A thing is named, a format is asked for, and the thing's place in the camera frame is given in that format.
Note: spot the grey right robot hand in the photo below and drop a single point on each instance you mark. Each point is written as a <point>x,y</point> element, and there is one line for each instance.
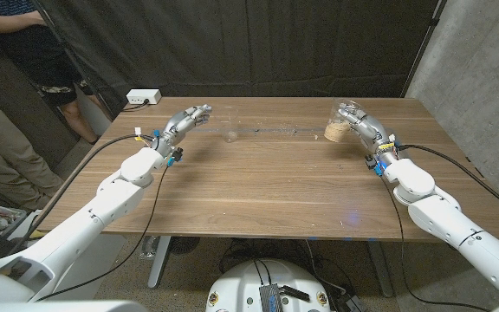
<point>371,132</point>

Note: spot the black round slotted disc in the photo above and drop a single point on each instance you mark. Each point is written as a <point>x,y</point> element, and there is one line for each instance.
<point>184,245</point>

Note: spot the person in dark brown trousers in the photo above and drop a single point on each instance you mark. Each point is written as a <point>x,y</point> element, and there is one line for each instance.
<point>15,99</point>

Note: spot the grey metal table leg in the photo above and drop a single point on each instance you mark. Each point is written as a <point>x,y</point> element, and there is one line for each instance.
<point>381,273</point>
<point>158,268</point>

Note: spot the clear cup with sugar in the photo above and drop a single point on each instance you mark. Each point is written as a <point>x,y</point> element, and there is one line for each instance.
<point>335,132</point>

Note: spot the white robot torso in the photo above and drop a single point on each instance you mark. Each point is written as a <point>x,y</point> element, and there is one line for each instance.
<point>241,286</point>

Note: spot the clear plastic cup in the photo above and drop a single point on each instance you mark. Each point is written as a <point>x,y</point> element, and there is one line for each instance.
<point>230,138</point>

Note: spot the person in black shorts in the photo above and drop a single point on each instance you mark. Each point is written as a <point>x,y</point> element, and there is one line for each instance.
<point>37,56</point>

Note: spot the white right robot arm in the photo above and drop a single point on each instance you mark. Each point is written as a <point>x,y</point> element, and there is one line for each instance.
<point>470,234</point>

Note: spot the black backdrop stand pole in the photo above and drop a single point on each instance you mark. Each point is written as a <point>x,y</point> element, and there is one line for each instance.
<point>423,48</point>
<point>71,56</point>

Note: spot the clear plastic bottle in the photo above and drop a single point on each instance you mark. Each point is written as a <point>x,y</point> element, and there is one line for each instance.
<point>149,247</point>

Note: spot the black backdrop curtain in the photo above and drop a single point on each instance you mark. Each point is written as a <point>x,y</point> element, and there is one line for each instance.
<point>254,43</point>

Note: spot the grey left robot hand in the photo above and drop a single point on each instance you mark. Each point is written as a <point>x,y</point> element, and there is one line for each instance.
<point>180,125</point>

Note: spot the white power strip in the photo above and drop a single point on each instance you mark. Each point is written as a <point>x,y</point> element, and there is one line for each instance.
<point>143,95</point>

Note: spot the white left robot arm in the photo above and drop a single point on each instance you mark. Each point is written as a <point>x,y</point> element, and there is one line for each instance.
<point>80,225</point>

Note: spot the black flat connector bar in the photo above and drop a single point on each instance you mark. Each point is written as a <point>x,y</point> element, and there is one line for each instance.
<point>295,293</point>

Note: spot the grey finned electronics box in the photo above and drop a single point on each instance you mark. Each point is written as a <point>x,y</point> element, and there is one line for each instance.
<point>271,299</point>

